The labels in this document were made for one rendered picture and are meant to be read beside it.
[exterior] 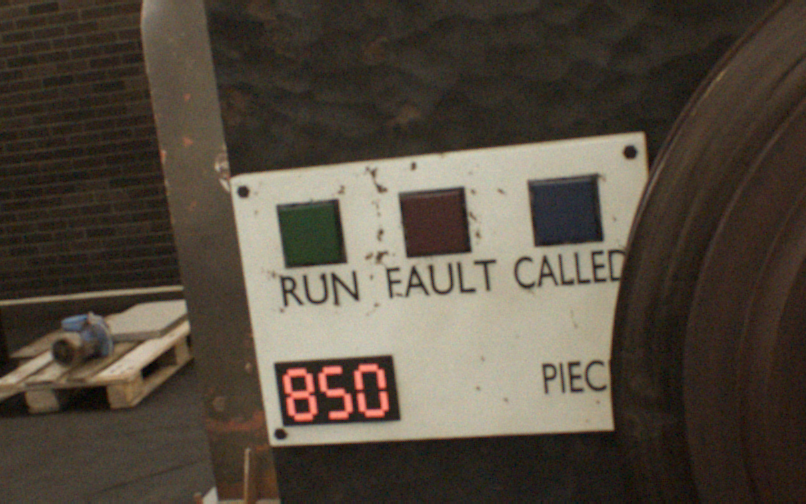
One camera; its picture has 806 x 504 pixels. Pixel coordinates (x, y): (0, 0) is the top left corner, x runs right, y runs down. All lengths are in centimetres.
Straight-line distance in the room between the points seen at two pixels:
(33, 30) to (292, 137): 695
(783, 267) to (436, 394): 28
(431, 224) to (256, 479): 288
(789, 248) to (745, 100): 7
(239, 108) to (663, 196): 31
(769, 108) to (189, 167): 290
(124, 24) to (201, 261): 410
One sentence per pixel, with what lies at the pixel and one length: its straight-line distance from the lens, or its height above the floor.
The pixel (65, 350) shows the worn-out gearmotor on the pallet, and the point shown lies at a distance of 511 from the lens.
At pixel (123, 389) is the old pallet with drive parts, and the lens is 495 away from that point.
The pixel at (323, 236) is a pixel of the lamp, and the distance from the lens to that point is 73.
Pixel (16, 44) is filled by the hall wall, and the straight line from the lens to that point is 774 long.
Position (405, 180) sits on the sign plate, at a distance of 71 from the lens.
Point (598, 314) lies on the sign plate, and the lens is 71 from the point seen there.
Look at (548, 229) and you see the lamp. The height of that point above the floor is 119.
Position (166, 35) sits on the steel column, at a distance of 338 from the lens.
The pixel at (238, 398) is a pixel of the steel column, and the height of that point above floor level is 35.
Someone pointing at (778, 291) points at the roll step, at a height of 118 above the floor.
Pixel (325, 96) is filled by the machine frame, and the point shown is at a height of 128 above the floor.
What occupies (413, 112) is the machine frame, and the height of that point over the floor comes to 127.
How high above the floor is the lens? 131
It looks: 10 degrees down
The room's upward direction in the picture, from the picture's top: 7 degrees counter-clockwise
